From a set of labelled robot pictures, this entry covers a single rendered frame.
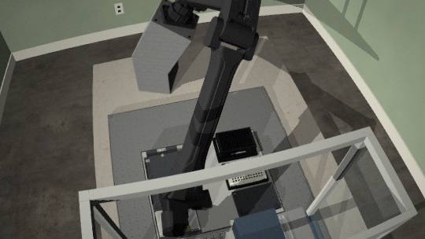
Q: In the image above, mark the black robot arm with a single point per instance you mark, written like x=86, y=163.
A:
x=231, y=28

